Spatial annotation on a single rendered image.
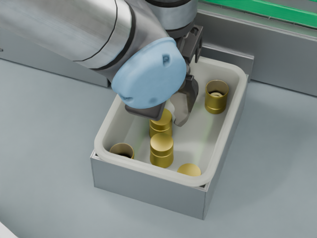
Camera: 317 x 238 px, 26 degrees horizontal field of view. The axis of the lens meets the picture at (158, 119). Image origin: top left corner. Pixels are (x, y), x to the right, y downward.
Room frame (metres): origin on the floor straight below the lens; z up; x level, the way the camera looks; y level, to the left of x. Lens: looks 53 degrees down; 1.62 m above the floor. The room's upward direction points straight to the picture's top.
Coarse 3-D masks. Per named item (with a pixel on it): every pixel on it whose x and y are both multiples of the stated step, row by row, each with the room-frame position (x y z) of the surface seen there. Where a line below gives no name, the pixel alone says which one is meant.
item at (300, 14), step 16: (208, 0) 0.79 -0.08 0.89; (224, 0) 0.78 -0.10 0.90; (240, 0) 0.77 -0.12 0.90; (256, 0) 0.76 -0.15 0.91; (272, 0) 0.76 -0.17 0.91; (288, 0) 0.75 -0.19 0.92; (304, 0) 0.74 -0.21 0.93; (272, 16) 0.75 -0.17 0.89; (288, 16) 0.75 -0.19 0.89; (304, 16) 0.74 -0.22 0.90
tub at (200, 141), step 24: (192, 72) 0.70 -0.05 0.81; (216, 72) 0.69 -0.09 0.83; (240, 72) 0.68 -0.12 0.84; (240, 96) 0.63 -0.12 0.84; (120, 120) 0.61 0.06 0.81; (144, 120) 0.64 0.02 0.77; (192, 120) 0.64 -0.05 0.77; (216, 120) 0.64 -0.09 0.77; (96, 144) 0.55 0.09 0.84; (144, 144) 0.60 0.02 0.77; (192, 144) 0.60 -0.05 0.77; (216, 144) 0.55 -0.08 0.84; (144, 168) 0.51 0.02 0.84; (168, 168) 0.56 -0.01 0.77; (216, 168) 0.51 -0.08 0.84
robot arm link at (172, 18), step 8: (192, 0) 0.62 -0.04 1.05; (152, 8) 0.61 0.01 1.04; (160, 8) 0.60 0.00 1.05; (168, 8) 0.60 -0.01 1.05; (176, 8) 0.60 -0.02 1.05; (184, 8) 0.61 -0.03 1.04; (192, 8) 0.62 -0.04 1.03; (160, 16) 0.60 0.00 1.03; (168, 16) 0.60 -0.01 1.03; (176, 16) 0.60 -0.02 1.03; (184, 16) 0.61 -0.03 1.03; (192, 16) 0.62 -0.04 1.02; (168, 24) 0.60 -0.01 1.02; (176, 24) 0.60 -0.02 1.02; (184, 24) 0.61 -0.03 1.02
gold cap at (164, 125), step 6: (162, 114) 0.62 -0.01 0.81; (168, 114) 0.62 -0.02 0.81; (150, 120) 0.61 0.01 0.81; (162, 120) 0.61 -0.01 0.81; (168, 120) 0.61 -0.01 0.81; (150, 126) 0.61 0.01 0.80; (156, 126) 0.60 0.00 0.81; (162, 126) 0.60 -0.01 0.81; (168, 126) 0.61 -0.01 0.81; (150, 132) 0.61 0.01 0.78; (156, 132) 0.60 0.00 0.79; (162, 132) 0.60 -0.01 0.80; (168, 132) 0.61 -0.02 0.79
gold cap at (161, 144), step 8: (152, 136) 0.58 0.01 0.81; (160, 136) 0.58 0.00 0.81; (168, 136) 0.58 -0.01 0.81; (152, 144) 0.57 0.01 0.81; (160, 144) 0.57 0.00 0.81; (168, 144) 0.57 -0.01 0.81; (152, 152) 0.56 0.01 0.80; (160, 152) 0.56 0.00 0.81; (168, 152) 0.56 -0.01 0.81; (152, 160) 0.56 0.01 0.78; (160, 160) 0.56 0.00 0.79; (168, 160) 0.56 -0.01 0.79
